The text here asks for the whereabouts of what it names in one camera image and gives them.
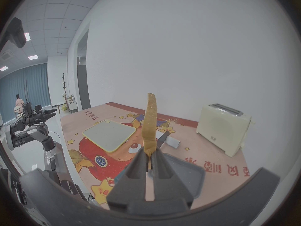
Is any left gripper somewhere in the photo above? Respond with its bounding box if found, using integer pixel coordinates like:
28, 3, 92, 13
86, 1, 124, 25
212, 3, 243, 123
24, 109, 58, 127

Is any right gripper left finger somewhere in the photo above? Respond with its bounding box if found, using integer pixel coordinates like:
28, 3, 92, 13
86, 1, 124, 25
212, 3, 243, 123
106, 147, 149, 213

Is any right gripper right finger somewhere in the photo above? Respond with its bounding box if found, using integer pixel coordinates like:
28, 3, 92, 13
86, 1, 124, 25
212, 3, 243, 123
152, 148, 194, 209

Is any slice of bread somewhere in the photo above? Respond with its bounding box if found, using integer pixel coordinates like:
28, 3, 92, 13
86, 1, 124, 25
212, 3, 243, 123
141, 93, 157, 172

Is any cream toaster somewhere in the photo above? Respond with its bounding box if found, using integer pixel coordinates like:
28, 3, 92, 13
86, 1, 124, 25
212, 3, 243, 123
196, 103, 252, 157

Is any dark grey tray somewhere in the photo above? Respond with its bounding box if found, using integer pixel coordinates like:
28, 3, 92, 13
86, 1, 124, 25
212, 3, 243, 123
114, 153, 206, 199

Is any white low cabinet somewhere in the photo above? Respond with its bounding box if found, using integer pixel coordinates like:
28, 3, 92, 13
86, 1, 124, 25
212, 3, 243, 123
57, 95, 78, 115

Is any blue curtain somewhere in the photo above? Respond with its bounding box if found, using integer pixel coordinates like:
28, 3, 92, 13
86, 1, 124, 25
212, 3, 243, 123
0, 63, 52, 127

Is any person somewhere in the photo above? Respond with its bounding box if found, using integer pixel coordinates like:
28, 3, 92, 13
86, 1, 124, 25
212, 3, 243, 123
15, 93, 24, 114

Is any wooden coat stand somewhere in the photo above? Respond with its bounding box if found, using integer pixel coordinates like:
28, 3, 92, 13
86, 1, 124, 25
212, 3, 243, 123
61, 73, 71, 114

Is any dark grey door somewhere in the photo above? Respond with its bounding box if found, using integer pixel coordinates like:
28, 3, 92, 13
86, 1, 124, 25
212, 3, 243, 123
77, 65, 92, 111

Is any cutting board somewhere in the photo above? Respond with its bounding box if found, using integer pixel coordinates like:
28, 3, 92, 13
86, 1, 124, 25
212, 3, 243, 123
82, 119, 137, 153

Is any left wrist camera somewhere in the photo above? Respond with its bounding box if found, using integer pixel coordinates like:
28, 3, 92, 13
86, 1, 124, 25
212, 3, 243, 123
23, 102, 42, 114

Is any black cable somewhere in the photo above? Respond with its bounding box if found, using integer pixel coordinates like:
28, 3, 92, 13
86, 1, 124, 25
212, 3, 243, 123
48, 131, 63, 146

